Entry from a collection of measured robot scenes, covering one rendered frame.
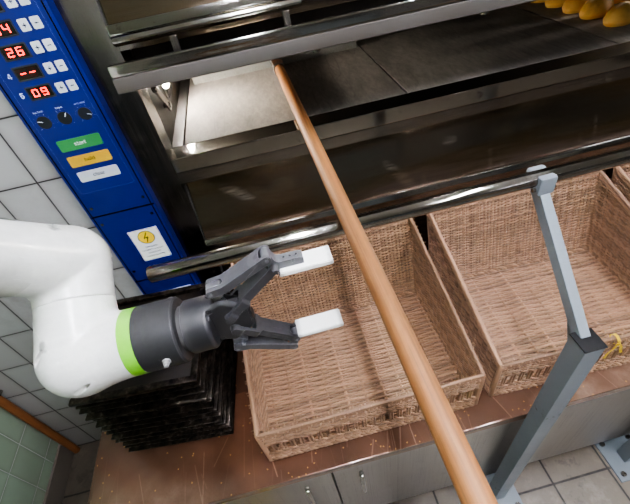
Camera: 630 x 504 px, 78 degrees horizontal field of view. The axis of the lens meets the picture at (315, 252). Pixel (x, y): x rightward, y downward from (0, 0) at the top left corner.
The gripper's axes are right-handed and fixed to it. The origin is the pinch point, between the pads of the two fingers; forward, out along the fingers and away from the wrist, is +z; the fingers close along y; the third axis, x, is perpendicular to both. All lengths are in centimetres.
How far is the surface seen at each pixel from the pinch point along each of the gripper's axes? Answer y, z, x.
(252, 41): -23.3, -1.2, -37.8
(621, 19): -1, 101, -67
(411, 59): 1, 45, -79
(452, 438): -1.4, 6.8, 23.3
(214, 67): -20.8, -8.6, -37.4
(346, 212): -1.6, 6.6, -13.8
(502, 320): 60, 52, -23
